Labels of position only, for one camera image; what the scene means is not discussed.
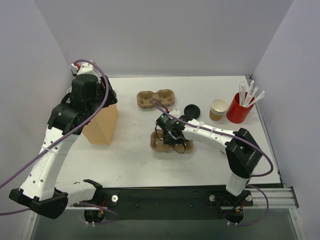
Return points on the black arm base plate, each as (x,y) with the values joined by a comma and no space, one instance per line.
(203,202)

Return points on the brown paper takeout bag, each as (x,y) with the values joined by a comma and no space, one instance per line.
(100,130)

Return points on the brown pulp cup carrier stack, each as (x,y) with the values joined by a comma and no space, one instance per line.
(165,96)

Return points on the black plastic lid stack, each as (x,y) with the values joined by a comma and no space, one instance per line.
(192,111)

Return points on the aluminium front rail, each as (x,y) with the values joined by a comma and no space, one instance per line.
(278,198)

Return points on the red ribbed straw cup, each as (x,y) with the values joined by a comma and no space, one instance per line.
(237,113)

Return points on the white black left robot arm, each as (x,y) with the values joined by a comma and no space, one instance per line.
(89,94)

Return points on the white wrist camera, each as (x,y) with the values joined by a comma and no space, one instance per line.
(175,112)
(84,68)

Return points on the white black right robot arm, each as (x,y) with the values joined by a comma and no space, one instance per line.
(239,146)

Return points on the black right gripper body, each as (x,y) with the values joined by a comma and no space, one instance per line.
(162,122)

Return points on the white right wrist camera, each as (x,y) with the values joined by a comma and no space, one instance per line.
(175,112)

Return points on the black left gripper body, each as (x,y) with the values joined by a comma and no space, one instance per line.
(110,97)

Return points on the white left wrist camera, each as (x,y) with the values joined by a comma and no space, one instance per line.
(84,68)

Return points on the brown paper cup stack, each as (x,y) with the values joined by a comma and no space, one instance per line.
(217,109)

